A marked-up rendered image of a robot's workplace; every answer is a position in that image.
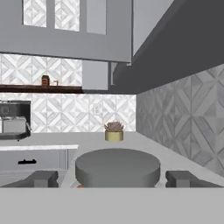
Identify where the grey glass-fronted wall cabinet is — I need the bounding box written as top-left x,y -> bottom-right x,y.
0,0 -> 134,64

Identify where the black drawer handle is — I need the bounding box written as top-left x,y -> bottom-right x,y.
17,158 -> 38,165

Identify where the grey drawer front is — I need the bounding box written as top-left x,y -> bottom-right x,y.
0,149 -> 70,172

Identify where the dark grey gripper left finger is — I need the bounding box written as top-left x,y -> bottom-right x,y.
0,170 -> 60,188

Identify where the black and silver coffee machine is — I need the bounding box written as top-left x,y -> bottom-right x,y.
0,99 -> 32,142

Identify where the dark wooden wall shelf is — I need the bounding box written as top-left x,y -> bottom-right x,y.
0,84 -> 85,95

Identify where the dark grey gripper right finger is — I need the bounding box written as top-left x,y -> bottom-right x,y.
164,170 -> 224,188

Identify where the light grey wall cabinet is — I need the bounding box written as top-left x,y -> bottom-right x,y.
81,59 -> 110,91

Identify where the brown jar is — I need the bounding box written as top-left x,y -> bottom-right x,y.
40,74 -> 50,87

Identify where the white wall socket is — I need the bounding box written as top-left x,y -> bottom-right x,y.
92,101 -> 104,116

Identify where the potted plant in yellow pot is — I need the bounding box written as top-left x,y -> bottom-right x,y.
103,120 -> 125,143

